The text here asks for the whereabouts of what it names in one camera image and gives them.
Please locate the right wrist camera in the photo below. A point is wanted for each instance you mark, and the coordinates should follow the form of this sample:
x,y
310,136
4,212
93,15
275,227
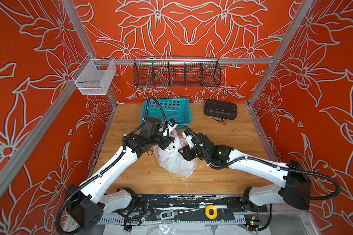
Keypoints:
x,y
188,138

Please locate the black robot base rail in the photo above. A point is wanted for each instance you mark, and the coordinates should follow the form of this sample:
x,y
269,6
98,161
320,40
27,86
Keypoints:
x,y
191,209

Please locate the yellow tape roll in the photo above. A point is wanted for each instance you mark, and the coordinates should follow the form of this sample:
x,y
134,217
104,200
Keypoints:
x,y
211,212

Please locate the clear plastic wall bin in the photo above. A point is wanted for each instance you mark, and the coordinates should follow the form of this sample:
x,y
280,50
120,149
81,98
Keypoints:
x,y
94,76

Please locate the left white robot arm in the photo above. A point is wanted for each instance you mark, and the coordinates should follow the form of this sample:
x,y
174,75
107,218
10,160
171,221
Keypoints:
x,y
86,203

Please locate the teal plastic basket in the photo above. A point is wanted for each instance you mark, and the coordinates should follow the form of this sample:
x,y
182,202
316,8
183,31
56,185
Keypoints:
x,y
177,109

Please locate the white plastic bag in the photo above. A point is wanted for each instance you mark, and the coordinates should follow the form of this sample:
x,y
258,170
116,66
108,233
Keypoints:
x,y
172,161

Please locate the black wire wall basket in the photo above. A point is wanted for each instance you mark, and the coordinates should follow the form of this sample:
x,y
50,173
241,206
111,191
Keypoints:
x,y
176,72

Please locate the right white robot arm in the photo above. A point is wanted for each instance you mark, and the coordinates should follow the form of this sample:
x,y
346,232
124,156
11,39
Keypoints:
x,y
290,184

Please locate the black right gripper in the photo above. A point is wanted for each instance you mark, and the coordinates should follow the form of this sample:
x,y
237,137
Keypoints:
x,y
185,151

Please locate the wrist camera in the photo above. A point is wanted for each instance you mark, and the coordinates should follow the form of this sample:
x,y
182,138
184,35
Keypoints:
x,y
188,138
169,127

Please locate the red handled screwdriver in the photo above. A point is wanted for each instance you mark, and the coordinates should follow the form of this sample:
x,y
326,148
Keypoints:
x,y
221,121

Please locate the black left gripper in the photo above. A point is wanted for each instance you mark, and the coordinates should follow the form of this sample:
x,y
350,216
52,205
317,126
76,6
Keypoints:
x,y
166,142

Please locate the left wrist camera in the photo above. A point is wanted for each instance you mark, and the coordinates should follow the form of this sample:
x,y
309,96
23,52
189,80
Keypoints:
x,y
169,127

